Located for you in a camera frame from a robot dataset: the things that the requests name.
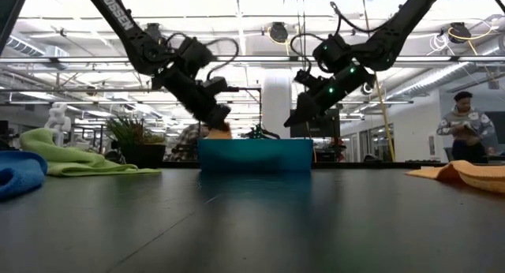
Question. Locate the person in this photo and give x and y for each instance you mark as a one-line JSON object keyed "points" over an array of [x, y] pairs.
{"points": [[185, 140], [465, 123]]}

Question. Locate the black aluminium table frame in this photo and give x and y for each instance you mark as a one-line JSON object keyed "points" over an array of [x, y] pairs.
{"points": [[10, 16]]}

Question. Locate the white robot figure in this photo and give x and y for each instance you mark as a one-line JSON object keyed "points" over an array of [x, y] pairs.
{"points": [[57, 119]]}

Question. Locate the black rectangular panel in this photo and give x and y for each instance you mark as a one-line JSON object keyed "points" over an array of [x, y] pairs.
{"points": [[327, 125]]}

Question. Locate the green microfiber towel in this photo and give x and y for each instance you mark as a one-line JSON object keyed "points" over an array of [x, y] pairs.
{"points": [[67, 158]]}

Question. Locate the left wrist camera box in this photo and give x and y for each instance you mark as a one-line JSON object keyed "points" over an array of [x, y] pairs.
{"points": [[217, 84]]}

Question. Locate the white round column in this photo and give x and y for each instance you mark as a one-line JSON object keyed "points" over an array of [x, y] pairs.
{"points": [[276, 103]]}

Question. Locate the blue microfiber towel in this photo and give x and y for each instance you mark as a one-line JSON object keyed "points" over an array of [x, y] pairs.
{"points": [[19, 174]]}

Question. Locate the teal plastic bin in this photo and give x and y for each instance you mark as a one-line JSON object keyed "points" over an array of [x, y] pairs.
{"points": [[256, 154]]}

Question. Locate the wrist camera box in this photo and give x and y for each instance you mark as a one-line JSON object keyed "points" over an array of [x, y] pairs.
{"points": [[304, 79], [217, 84]]}

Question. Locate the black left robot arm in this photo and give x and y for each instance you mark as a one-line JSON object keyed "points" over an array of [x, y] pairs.
{"points": [[118, 20]]}

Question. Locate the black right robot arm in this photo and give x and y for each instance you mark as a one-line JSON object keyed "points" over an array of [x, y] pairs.
{"points": [[394, 32]]}

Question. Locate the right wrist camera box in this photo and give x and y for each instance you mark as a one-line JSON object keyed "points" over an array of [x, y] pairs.
{"points": [[304, 79]]}

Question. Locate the orange microfiber towel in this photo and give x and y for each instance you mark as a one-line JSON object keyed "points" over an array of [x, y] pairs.
{"points": [[221, 133], [465, 174]]}

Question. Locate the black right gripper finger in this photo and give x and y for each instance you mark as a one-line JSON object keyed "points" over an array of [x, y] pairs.
{"points": [[304, 111]]}

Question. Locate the dark green background machine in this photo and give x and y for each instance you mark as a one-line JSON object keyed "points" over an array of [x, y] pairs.
{"points": [[260, 132]]}

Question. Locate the potted succulent plant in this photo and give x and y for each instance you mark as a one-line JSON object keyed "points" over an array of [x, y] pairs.
{"points": [[138, 146]]}

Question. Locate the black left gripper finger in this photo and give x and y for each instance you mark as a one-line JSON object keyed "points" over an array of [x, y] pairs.
{"points": [[213, 115]]}

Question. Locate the black metal frame stand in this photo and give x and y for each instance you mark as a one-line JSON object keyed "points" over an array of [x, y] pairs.
{"points": [[252, 88]]}

